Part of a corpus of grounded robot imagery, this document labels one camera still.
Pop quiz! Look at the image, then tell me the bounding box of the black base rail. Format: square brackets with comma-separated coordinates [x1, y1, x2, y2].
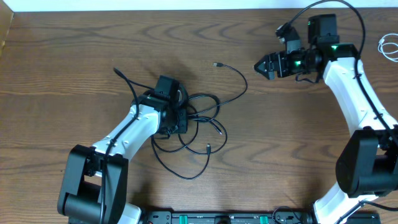
[138, 209, 317, 224]

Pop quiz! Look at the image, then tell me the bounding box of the black usb cable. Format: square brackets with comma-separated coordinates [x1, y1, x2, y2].
[150, 62, 249, 180]

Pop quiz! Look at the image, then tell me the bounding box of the white usb cable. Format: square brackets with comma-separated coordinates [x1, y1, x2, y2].
[377, 33, 398, 63]

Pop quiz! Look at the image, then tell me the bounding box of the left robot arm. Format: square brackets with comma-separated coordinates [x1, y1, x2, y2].
[57, 75, 188, 223]

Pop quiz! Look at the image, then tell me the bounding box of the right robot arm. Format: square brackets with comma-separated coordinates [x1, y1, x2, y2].
[254, 14, 397, 223]

